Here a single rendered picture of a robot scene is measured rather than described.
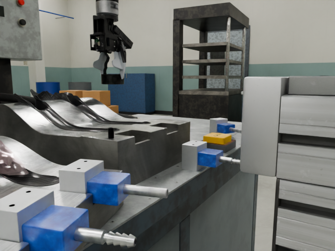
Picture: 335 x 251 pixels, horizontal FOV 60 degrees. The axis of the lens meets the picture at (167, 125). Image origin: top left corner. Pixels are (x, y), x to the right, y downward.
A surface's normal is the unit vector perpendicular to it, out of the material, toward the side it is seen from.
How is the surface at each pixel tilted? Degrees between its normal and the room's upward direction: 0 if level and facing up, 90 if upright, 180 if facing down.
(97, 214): 90
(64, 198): 0
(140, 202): 0
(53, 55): 90
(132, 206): 0
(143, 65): 90
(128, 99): 90
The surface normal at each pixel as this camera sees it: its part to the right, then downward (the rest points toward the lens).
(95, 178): 0.00, -0.99
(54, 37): 0.89, 0.07
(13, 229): -0.25, 0.16
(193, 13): -0.46, 0.15
